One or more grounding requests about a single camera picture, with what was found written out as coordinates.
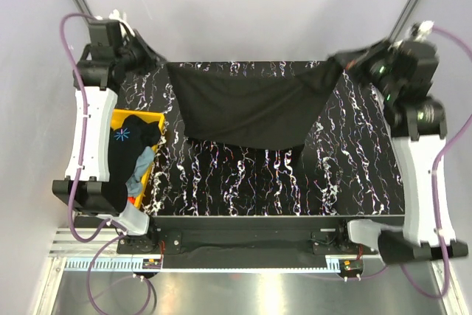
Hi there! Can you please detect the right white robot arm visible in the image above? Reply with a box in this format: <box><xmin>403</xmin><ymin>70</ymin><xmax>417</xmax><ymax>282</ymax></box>
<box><xmin>331</xmin><ymin>21</ymin><xmax>468</xmax><ymax>265</ymax></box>

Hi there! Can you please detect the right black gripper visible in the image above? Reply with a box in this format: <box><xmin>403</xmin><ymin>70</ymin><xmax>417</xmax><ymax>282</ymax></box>
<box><xmin>336</xmin><ymin>36</ymin><xmax>401</xmax><ymax>100</ymax></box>

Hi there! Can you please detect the aluminium front rail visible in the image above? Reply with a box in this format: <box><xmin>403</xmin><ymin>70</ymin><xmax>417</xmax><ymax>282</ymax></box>
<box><xmin>49</xmin><ymin>228</ymin><xmax>449</xmax><ymax>259</ymax></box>

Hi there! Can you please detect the small connector box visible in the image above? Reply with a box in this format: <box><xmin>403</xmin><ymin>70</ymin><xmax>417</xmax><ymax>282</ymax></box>
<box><xmin>340</xmin><ymin>259</ymin><xmax>364</xmax><ymax>273</ymax></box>
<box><xmin>142</xmin><ymin>258</ymin><xmax>162</xmax><ymax>270</ymax></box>

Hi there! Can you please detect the yellow plastic bin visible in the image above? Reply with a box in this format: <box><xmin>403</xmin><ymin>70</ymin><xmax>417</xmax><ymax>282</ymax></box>
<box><xmin>108</xmin><ymin>109</ymin><xmax>165</xmax><ymax>209</ymax></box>

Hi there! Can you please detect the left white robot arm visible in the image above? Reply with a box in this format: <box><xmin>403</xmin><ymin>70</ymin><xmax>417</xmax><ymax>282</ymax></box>
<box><xmin>52</xmin><ymin>10</ymin><xmax>164</xmax><ymax>253</ymax></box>

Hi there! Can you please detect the right small connector box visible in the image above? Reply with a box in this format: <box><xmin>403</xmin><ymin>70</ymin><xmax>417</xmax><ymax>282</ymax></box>
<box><xmin>340</xmin><ymin>259</ymin><xmax>364</xmax><ymax>273</ymax></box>

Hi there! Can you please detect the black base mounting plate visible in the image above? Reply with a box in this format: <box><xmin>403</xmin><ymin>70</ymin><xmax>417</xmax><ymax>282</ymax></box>
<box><xmin>117</xmin><ymin>216</ymin><xmax>371</xmax><ymax>272</ymax></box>

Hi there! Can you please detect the left small connector box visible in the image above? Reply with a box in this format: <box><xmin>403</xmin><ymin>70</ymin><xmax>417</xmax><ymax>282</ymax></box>
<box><xmin>142</xmin><ymin>258</ymin><xmax>162</xmax><ymax>270</ymax></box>

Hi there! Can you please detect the grey-blue t-shirt in bin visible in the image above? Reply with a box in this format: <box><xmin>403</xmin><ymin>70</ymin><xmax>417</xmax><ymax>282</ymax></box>
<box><xmin>126</xmin><ymin>146</ymin><xmax>155</xmax><ymax>198</ymax></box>

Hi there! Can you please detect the black t-shirt with blue print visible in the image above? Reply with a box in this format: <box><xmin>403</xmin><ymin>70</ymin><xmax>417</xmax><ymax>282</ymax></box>
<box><xmin>108</xmin><ymin>114</ymin><xmax>162</xmax><ymax>198</ymax></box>

